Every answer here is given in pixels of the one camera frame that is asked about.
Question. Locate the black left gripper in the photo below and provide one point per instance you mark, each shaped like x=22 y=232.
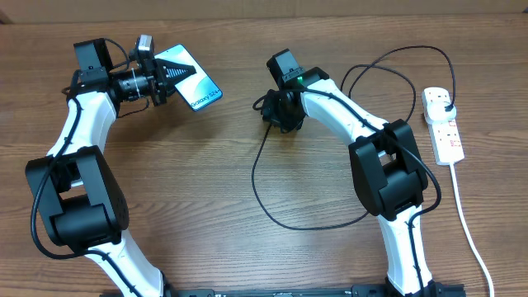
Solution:
x=161 y=68

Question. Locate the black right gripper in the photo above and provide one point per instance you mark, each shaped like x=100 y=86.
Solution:
x=272 y=115

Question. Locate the blue Galaxy smartphone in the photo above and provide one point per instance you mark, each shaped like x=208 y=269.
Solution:
x=199 y=90

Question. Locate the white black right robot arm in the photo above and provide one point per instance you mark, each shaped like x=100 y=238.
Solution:
x=388 y=174

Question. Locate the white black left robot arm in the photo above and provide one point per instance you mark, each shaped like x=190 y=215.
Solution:
x=78 y=207

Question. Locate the white charger plug adapter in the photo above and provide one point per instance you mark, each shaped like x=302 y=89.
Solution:
x=438 y=112

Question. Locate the white power strip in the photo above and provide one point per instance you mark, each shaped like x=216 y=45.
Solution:
x=445 y=137

